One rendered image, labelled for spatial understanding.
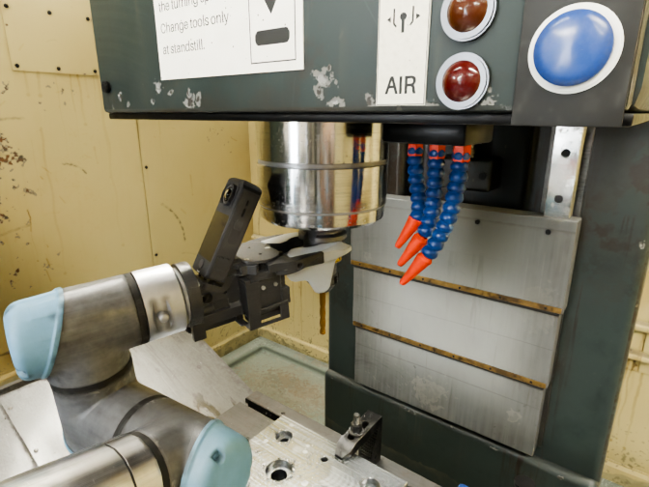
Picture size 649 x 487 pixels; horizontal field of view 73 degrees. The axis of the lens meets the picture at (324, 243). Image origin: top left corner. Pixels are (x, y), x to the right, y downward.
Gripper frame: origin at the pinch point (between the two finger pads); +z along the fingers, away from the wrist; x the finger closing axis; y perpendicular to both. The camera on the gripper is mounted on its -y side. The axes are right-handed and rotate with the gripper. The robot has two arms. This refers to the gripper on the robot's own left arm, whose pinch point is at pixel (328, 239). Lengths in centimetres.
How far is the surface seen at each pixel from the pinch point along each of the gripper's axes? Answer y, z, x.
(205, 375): 70, 5, -83
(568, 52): -19.2, -11.5, 34.4
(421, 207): -6.5, 1.9, 14.3
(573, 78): -18.1, -11.4, 34.7
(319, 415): 88, 36, -61
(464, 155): -12.3, 1.7, 19.3
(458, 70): -18.8, -12.7, 29.8
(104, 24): -24.8, -22.1, -2.9
